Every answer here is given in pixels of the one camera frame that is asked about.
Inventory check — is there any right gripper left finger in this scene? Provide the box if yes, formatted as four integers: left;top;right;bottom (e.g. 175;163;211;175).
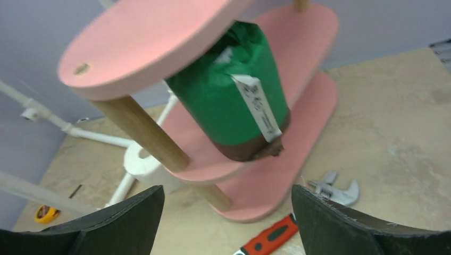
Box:
1;185;165;254

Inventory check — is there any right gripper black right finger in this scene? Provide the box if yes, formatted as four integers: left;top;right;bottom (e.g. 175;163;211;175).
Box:
291;184;450;255

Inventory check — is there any green paper roll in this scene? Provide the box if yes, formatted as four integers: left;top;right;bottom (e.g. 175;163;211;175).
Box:
166;21;290;162

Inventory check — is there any pink three-tier shelf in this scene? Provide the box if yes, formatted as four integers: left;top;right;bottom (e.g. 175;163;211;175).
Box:
58;1;339;222

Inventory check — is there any white roll near pipes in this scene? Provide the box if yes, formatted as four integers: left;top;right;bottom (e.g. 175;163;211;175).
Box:
123;142;185;193

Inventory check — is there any yellow tape measure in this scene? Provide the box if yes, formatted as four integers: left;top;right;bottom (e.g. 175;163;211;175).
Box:
34;205;61;224

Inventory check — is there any red handled adjustable wrench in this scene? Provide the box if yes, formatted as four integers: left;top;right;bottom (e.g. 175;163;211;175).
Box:
235;171;360;255

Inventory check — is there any white pvc pipe frame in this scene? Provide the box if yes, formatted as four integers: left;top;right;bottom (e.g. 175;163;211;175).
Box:
0;0;180;216

